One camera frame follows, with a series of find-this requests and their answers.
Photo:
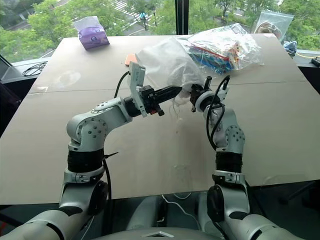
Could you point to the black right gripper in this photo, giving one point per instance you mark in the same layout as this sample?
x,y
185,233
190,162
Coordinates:
x,y
196,94

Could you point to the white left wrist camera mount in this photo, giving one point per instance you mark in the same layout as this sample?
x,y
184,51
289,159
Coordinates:
x,y
136,80

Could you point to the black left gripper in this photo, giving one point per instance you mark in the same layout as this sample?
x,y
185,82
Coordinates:
x,y
147,96

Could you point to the blue crumpled cloth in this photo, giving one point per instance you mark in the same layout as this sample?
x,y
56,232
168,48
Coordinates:
x,y
290,47

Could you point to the small black device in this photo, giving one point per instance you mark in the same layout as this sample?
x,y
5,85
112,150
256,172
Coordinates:
x,y
316,61

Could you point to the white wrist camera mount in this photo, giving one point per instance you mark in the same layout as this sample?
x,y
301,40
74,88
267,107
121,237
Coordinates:
x,y
136,80
206,101

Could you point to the dark window frame post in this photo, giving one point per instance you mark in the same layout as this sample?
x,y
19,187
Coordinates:
x,y
181,16

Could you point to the purple tissue pack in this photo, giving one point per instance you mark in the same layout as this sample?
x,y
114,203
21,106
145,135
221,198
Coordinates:
x,y
93,36

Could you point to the grey robot torso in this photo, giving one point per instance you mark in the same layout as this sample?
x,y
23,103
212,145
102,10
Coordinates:
x,y
160,231

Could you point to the clear bag of colourful items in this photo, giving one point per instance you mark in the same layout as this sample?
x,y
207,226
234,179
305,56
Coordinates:
x,y
220,50

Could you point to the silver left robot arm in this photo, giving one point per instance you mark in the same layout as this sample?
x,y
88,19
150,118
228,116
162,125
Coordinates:
x,y
87,130

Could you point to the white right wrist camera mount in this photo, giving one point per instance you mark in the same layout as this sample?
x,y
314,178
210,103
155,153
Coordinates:
x,y
206,101

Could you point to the clear zip bag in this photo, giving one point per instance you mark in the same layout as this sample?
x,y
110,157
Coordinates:
x,y
273,25

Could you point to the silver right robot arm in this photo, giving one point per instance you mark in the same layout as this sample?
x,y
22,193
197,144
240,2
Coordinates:
x,y
231,140

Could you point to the orange folded towel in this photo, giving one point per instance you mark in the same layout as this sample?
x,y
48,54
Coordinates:
x,y
130,60

